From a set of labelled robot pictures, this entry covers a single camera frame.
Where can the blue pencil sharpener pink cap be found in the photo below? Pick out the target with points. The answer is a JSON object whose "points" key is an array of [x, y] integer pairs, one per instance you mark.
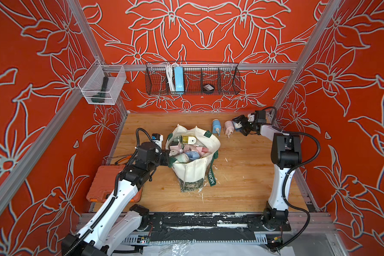
{"points": [[216, 127]]}

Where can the white canvas tote bag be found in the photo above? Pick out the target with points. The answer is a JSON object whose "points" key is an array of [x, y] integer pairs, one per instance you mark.
{"points": [[191, 176]]}

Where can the light blue box in basket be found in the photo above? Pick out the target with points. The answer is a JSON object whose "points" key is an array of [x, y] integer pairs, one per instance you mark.
{"points": [[179, 81]]}

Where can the light blue small sharpener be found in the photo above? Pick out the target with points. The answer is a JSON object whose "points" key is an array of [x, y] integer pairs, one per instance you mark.
{"points": [[193, 155]]}

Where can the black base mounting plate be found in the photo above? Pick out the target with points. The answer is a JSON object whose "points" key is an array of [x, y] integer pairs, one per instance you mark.
{"points": [[158, 221]]}

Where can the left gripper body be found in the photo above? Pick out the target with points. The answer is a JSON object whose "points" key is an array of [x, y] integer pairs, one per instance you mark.
{"points": [[164, 159]]}

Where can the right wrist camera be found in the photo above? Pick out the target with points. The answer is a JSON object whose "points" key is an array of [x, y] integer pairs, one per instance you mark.
{"points": [[251, 117]]}

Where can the black wire wall basket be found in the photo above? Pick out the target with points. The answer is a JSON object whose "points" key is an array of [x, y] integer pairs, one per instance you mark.
{"points": [[225, 77]]}

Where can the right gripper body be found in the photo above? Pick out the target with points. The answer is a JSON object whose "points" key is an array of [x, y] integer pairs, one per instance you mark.
{"points": [[243, 123]]}

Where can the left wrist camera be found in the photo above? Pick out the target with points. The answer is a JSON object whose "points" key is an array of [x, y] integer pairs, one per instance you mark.
{"points": [[157, 139]]}

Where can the clear plastic wall bin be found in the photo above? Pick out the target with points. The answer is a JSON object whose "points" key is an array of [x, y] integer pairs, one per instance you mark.
{"points": [[91, 82]]}

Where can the red plastic tool case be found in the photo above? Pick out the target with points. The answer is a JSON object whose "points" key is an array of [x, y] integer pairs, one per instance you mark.
{"points": [[103, 183]]}

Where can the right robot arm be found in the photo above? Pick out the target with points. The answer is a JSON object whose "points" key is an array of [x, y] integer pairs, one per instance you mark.
{"points": [[286, 155]]}

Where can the small black item in basket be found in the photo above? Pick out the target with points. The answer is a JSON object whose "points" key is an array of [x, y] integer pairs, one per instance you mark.
{"points": [[208, 88]]}

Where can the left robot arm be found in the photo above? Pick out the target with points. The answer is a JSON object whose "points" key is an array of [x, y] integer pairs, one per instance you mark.
{"points": [[106, 231]]}

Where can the dark green tool in bin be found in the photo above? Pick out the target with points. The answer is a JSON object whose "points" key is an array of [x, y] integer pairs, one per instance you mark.
{"points": [[100, 96]]}

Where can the white round pencil sharpener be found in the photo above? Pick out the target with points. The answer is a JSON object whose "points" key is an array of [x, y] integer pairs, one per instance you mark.
{"points": [[182, 158]]}

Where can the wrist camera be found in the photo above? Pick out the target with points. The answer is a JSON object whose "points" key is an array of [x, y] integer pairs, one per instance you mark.
{"points": [[251, 117], [157, 139]]}

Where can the yellow pencil sharpener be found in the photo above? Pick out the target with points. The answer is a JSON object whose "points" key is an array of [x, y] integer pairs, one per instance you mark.
{"points": [[188, 139]]}

